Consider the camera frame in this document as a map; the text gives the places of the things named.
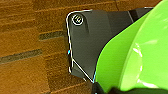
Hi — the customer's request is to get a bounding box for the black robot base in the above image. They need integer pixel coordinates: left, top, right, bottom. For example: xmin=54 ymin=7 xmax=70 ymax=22
xmin=64 ymin=7 xmax=154 ymax=85

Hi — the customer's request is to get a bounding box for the green plastic bowl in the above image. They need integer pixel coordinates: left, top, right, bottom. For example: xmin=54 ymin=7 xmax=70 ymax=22
xmin=93 ymin=0 xmax=168 ymax=93

